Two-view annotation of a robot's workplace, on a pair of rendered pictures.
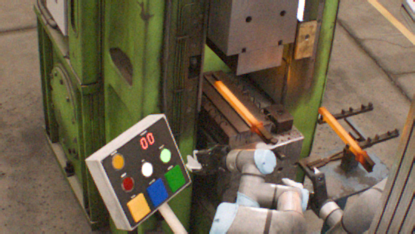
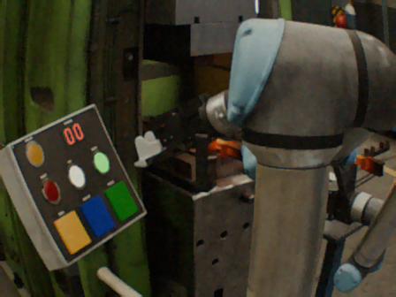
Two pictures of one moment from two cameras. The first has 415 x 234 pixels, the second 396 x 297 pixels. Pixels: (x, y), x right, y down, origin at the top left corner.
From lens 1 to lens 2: 1.21 m
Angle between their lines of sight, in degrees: 19
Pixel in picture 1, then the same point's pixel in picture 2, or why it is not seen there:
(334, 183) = (333, 224)
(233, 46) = (183, 12)
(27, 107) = not seen: outside the picture
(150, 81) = (75, 81)
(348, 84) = not seen: hidden behind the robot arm
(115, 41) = (36, 79)
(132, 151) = (53, 143)
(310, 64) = not seen: hidden behind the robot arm
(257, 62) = (217, 41)
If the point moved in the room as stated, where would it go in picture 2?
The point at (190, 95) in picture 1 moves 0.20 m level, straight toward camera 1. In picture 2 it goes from (127, 110) to (130, 130)
